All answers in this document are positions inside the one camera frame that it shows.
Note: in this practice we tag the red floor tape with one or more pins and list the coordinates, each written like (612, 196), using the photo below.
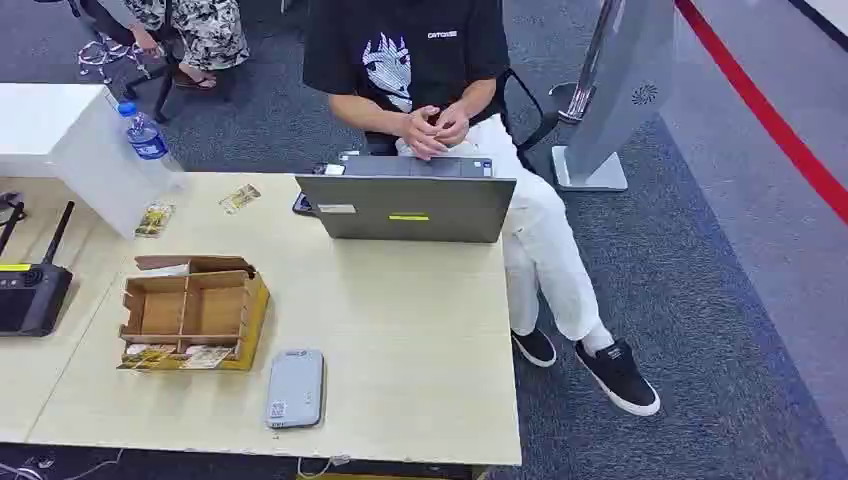
(768, 112)

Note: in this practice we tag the grey laptop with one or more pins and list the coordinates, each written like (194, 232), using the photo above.
(411, 205)

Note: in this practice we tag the yellow-green trading card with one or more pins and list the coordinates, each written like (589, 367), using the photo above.
(154, 220)

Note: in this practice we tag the white cabinet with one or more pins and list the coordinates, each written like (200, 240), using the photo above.
(73, 152)

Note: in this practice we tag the person at laptop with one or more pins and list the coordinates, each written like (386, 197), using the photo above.
(543, 252)

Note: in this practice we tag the black smartphone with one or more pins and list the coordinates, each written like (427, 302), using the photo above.
(302, 203)

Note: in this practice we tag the pale printed trading card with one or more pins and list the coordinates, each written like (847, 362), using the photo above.
(240, 198)

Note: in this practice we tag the card with dark yellow print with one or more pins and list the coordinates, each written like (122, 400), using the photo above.
(147, 356)

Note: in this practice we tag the black office chair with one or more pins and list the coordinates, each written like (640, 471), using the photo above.
(523, 119)

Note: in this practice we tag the person's right hand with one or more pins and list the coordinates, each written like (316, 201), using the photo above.
(420, 132)

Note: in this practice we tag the chrome chair base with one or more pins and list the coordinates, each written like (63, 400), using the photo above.
(106, 54)

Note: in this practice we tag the plastic water bottle blue cap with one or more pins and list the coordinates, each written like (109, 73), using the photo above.
(147, 140)

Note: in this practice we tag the grey floor stand panel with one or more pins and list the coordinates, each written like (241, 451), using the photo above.
(616, 93)

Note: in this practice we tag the person in patterned clothing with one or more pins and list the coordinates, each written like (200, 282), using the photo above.
(192, 33)

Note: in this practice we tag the person's left hand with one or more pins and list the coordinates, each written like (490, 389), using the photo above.
(456, 124)

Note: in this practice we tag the card with pale print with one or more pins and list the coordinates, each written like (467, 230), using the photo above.
(206, 356)

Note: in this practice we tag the black remote controller with antennas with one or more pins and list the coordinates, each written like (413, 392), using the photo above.
(30, 295)

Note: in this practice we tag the grey power bank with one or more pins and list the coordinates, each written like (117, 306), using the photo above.
(295, 389)

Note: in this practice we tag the wooden card box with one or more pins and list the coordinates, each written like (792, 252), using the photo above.
(199, 311)

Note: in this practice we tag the person's hand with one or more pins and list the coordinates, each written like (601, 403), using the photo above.
(420, 132)
(456, 124)

